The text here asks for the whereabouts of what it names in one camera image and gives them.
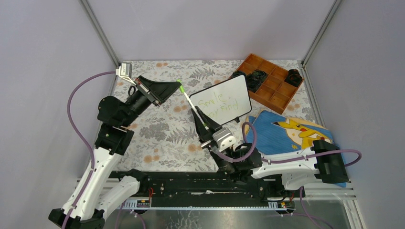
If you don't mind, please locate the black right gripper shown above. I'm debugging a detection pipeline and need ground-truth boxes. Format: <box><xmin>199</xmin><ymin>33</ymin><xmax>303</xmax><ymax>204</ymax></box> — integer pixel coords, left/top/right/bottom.
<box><xmin>191</xmin><ymin>105</ymin><xmax>237</xmax><ymax>175</ymax></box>

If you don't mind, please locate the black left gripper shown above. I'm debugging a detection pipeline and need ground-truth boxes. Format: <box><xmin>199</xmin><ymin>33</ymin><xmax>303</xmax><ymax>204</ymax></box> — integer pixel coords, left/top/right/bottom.
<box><xmin>120</xmin><ymin>75</ymin><xmax>181</xmax><ymax>128</ymax></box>

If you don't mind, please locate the green marker cap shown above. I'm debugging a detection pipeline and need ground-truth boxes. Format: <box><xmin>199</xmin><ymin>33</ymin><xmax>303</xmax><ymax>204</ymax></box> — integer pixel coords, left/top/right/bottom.
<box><xmin>177</xmin><ymin>79</ymin><xmax>186</xmax><ymax>95</ymax></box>

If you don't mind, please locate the white whiteboard black frame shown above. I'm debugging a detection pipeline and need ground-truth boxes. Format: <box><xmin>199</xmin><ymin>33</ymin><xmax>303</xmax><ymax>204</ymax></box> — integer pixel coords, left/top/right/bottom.
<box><xmin>190</xmin><ymin>75</ymin><xmax>252</xmax><ymax>125</ymax></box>

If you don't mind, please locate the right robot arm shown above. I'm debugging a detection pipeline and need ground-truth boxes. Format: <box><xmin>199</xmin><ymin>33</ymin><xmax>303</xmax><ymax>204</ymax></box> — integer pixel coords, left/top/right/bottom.
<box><xmin>192</xmin><ymin>109</ymin><xmax>349</xmax><ymax>197</ymax></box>

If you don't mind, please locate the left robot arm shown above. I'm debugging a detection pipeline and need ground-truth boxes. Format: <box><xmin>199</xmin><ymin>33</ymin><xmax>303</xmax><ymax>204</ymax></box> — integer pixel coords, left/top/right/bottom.
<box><xmin>48</xmin><ymin>76</ymin><xmax>181</xmax><ymax>229</ymax></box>

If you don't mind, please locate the blue Pikachu cloth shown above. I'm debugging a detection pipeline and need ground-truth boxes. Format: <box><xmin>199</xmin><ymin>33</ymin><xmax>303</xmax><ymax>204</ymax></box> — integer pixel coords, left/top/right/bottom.
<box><xmin>244</xmin><ymin>110</ymin><xmax>347</xmax><ymax>187</ymax></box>

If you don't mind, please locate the black rings middle compartment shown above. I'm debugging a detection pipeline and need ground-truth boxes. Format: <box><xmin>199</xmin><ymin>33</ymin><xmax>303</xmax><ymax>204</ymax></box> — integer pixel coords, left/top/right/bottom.
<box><xmin>246</xmin><ymin>69</ymin><xmax>269</xmax><ymax>93</ymax></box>

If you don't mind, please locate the orange wooden compartment tray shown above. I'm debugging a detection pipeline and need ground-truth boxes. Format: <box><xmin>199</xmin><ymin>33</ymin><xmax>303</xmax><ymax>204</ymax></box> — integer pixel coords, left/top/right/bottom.
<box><xmin>231</xmin><ymin>53</ymin><xmax>304</xmax><ymax>115</ymax></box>

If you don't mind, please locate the black rings right compartment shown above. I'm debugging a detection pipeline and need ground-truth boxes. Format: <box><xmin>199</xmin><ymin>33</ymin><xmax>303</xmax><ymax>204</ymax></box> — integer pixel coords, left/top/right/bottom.
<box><xmin>284</xmin><ymin>69</ymin><xmax>302</xmax><ymax>88</ymax></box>

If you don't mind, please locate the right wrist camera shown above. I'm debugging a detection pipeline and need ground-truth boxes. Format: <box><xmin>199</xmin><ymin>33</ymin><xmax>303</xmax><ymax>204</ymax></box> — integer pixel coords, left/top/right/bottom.
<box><xmin>201</xmin><ymin>128</ymin><xmax>237</xmax><ymax>152</ymax></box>

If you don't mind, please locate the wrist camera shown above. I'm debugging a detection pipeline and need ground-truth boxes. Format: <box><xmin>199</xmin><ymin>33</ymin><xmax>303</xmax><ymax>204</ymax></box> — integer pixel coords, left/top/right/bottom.
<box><xmin>116</xmin><ymin>62</ymin><xmax>135</xmax><ymax>84</ymax></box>
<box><xmin>201</xmin><ymin>128</ymin><xmax>237</xmax><ymax>152</ymax></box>

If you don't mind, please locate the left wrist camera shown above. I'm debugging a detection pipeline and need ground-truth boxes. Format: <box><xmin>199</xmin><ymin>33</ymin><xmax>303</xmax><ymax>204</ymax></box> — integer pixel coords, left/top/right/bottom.
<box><xmin>116</xmin><ymin>62</ymin><xmax>135</xmax><ymax>84</ymax></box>

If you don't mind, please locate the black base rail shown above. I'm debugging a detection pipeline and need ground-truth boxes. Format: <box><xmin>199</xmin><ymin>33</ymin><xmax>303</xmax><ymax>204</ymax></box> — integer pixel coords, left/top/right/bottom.
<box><xmin>87</xmin><ymin>170</ymin><xmax>314</xmax><ymax>209</ymax></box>

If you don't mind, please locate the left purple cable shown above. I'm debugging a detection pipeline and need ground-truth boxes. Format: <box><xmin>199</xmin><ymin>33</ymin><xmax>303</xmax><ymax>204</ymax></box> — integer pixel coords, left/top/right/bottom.
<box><xmin>62</xmin><ymin>71</ymin><xmax>117</xmax><ymax>229</ymax></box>

